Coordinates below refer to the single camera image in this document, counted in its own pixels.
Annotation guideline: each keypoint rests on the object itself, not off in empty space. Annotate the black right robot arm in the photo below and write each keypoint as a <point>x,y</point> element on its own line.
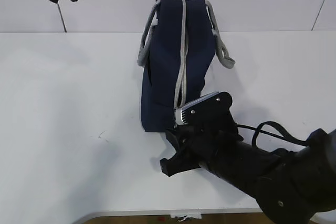
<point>288,186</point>

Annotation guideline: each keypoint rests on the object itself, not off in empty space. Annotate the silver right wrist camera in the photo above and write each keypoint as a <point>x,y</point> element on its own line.
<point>203,109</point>

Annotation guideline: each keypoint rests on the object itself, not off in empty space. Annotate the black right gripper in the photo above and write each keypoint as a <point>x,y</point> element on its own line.
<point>196,144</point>

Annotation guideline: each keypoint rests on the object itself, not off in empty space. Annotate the navy blue insulated lunch bag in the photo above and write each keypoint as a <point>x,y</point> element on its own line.
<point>179,42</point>

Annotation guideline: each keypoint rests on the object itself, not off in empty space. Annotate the white paper scrap under table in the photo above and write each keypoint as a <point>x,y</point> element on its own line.
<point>185,215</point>

